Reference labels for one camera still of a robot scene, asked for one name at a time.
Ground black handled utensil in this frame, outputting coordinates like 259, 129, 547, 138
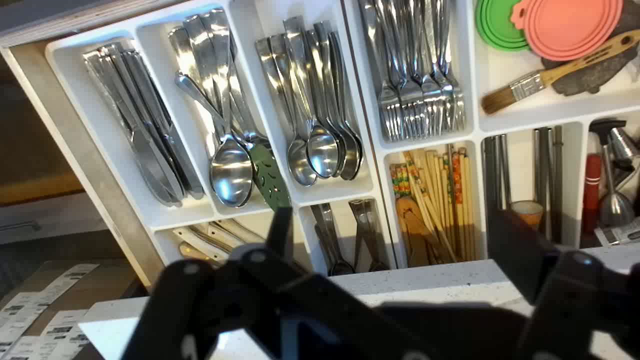
347, 198, 390, 273
309, 202, 355, 277

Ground red patterned chopstick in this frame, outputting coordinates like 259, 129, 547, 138
448, 147, 467, 262

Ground steel funnel tool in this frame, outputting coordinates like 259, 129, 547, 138
587, 119, 640, 229

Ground brown paper bag with receipts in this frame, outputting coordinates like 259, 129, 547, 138
0, 256, 146, 360

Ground white kitchen countertop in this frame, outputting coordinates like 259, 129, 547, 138
77, 256, 640, 360

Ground dark grey felt cloth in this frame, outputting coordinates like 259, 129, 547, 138
539, 0, 640, 99

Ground green handled utensil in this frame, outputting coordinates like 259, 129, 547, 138
248, 138, 294, 213

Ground wood handled knife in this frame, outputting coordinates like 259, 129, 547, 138
167, 227, 232, 266
207, 218, 267, 248

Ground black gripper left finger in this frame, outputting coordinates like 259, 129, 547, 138
122, 207, 436, 360

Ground white cutlery tray organizer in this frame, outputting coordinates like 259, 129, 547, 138
43, 0, 640, 277

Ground red handled tool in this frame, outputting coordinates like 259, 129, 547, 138
580, 152, 606, 246

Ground steel table knife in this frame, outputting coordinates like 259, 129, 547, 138
98, 42, 195, 202
122, 42, 207, 201
82, 49, 181, 209

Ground plain bamboo chopstick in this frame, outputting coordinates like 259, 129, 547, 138
402, 151, 462, 264
462, 147, 479, 262

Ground peach silicone lid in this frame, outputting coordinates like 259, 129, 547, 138
509, 0, 625, 65

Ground small steel teaspoon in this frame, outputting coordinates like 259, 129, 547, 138
281, 19, 344, 181
311, 23, 365, 184
255, 37, 319, 189

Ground colourful patterned chopstick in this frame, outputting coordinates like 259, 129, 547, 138
388, 163, 418, 223

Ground green silicone lid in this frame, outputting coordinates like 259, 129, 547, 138
474, 0, 532, 53

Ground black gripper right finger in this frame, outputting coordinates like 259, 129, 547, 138
487, 209, 640, 360

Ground small orange cup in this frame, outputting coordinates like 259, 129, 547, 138
508, 198, 545, 232

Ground wooden handled pastry brush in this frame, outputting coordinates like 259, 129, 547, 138
479, 28, 640, 117

